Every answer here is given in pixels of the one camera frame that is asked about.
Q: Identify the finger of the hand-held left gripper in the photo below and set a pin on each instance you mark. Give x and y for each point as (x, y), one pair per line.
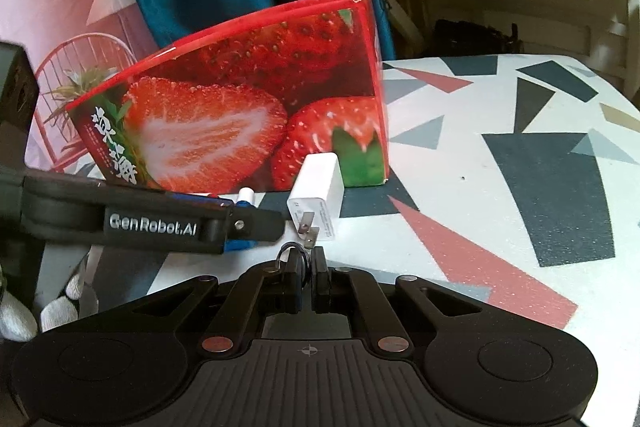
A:
(245, 205)
(260, 224)

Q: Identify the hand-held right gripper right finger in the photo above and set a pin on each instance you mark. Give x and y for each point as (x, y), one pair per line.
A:
(321, 287)

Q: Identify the patterned tablecloth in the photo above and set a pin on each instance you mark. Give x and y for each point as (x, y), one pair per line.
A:
(475, 207)

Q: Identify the dark bag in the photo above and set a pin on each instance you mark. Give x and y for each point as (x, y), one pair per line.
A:
(475, 39)

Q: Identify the red strawberry print box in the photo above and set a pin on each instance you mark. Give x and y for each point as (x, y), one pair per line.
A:
(225, 107)

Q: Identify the small white tube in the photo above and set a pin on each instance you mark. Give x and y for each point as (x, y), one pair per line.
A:
(246, 194)

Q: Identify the person's left hand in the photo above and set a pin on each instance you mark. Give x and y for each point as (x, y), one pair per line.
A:
(22, 319)

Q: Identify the white charger plug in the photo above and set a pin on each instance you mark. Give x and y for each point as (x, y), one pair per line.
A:
(317, 187)

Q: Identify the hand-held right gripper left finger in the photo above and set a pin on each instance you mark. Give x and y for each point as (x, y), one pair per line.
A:
(295, 282)

